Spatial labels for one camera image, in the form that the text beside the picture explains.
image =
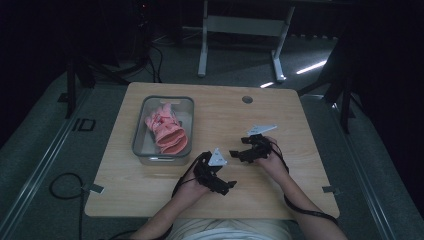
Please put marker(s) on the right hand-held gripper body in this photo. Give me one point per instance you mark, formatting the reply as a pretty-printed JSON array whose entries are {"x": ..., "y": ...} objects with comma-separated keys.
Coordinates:
[{"x": 263, "y": 148}]

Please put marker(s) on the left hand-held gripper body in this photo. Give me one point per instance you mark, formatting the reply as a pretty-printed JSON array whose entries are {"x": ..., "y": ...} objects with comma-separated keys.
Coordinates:
[{"x": 206, "y": 170}]

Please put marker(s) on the clear plastic container grey rim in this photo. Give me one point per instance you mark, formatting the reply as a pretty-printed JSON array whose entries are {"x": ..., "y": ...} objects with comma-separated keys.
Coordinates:
[{"x": 146, "y": 150}]

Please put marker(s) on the pink ski glove cartoon print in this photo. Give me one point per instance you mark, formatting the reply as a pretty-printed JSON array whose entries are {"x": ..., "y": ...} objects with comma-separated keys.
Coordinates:
[{"x": 163, "y": 121}]

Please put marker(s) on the person's right hand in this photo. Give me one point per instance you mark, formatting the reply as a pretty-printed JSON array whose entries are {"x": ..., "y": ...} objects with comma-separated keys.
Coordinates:
[{"x": 275, "y": 165}]

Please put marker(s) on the person's left hand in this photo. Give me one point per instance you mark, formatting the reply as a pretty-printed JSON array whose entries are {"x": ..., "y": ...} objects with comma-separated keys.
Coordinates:
[{"x": 191, "y": 190}]

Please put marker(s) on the person's white shirt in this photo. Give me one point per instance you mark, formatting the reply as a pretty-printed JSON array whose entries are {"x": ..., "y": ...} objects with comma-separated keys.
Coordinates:
[{"x": 230, "y": 231}]

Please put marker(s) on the grey tape piece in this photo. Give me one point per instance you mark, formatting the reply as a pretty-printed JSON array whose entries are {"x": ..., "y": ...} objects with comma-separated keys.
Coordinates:
[
  {"x": 94, "y": 188},
  {"x": 330, "y": 190}
]

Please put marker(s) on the black tripod stand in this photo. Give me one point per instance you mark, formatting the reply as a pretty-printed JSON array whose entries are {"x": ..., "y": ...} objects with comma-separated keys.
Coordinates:
[{"x": 343, "y": 93}]

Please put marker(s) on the black equipment stand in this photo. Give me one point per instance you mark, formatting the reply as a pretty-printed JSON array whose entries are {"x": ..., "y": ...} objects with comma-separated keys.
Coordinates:
[{"x": 75, "y": 73}]

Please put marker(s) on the metal floor rail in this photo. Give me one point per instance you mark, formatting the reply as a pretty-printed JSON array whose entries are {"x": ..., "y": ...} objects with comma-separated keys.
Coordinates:
[
  {"x": 43, "y": 163},
  {"x": 366, "y": 186}
]

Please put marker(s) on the white desk frame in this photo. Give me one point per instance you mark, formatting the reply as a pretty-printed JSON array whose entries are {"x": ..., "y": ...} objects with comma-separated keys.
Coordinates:
[{"x": 245, "y": 26}]

